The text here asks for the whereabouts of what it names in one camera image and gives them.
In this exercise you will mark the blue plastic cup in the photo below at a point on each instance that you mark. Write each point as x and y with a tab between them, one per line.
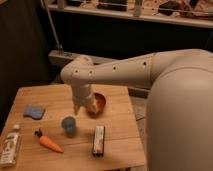
69	125

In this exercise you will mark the wall shelf with clutter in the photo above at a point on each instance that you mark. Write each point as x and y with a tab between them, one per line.
195	13

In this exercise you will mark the metal lamp pole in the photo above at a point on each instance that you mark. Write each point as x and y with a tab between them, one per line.
58	45

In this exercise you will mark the orange carrot-shaped pepper toy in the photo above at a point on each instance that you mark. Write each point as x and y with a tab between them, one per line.
47	142

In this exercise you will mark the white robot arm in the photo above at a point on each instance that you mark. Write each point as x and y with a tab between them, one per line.
179	106

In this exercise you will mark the orange red bowl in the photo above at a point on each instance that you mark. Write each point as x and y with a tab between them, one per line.
101	102

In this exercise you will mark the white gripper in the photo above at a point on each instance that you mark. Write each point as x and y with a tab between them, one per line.
83	95

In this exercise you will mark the white tube with cap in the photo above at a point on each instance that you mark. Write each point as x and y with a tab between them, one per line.
10	147

